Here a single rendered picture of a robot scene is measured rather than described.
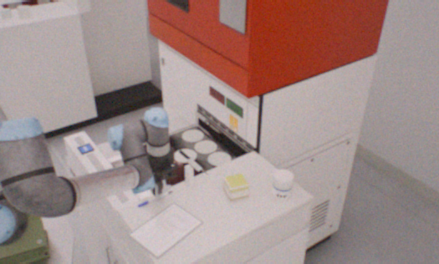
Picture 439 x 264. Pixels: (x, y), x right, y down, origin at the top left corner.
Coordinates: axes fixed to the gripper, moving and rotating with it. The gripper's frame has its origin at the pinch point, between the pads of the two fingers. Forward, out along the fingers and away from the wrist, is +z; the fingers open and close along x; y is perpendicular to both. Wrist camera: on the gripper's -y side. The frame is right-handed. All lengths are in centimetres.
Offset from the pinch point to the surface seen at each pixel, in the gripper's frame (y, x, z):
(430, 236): 168, -32, 95
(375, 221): 151, -6, 97
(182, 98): 49, 62, 7
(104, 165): -6.9, 30.0, 3.8
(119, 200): -10.9, 7.4, 2.7
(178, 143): 29.3, 33.5, 9.9
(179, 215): 2.7, -12.2, 0.8
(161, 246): -8.9, -20.8, 0.4
